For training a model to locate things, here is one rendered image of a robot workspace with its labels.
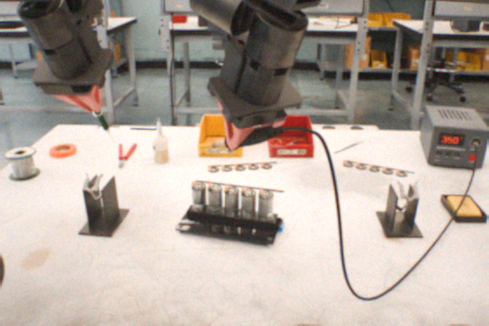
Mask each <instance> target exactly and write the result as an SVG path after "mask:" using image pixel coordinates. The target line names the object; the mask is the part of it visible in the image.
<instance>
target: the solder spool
mask: <svg viewBox="0 0 489 326"><path fill-rule="evenodd" d="M36 152H37V150H36V149H35V148H33V147H21V148H16V149H12V150H9V151H8V152H6V153H5V154H4V155H3V156H4V158H5V159H8V160H10V164H11V168H12V172H11V173H10V175H9V179H10V180H12V181H24V180H29V179H32V178H34V177H36V176H38V175H39V174H40V172H41V170H40V169H39V168H37V167H35V163H34V159H33V157H32V156H33V155H34V154H35V153H36Z"/></svg>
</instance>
